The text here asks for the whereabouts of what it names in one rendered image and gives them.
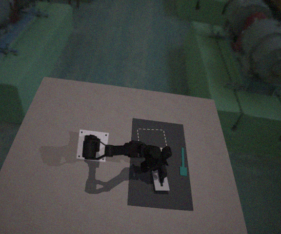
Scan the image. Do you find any teal trowel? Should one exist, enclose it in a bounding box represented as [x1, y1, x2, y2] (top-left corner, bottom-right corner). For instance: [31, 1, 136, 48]
[180, 148, 187, 176]

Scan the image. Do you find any dark grey mat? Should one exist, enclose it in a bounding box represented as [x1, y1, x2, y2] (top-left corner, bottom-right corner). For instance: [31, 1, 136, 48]
[128, 118, 193, 211]

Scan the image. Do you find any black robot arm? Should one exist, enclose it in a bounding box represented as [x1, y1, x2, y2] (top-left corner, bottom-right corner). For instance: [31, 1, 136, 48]
[82, 135, 163, 171]

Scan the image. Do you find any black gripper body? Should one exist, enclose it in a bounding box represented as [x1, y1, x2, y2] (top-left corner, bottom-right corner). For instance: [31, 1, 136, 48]
[140, 146, 172, 173]

